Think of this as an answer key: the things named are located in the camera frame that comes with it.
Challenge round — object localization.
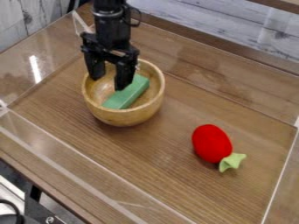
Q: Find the green rectangular block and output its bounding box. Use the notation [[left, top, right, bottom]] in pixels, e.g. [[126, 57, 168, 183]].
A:
[[102, 74, 150, 109]]

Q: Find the clear acrylic corner bracket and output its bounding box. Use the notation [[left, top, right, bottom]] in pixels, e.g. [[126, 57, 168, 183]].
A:
[[71, 11, 95, 36]]

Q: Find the clear acrylic tray wall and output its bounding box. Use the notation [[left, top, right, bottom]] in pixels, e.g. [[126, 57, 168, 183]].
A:
[[0, 101, 195, 224]]

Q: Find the light wooden bowl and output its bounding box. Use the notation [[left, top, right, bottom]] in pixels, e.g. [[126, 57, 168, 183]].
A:
[[81, 59, 166, 127]]

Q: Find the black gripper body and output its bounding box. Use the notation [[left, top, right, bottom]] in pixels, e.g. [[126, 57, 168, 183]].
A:
[[79, 10, 142, 71]]

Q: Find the black table leg bracket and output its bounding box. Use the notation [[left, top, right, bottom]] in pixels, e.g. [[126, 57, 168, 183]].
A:
[[24, 185, 71, 224]]

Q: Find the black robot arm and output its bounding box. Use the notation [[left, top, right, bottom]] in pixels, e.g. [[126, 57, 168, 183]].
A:
[[80, 0, 140, 90]]

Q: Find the black cable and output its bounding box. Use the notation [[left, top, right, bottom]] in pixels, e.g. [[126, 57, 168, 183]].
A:
[[0, 199, 25, 224]]

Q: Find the red plush strawberry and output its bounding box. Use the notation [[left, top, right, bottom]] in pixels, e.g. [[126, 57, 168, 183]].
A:
[[191, 124, 247, 172]]

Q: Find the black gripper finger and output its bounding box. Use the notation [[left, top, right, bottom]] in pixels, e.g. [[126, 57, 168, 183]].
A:
[[84, 52, 107, 81], [115, 60, 136, 91]]

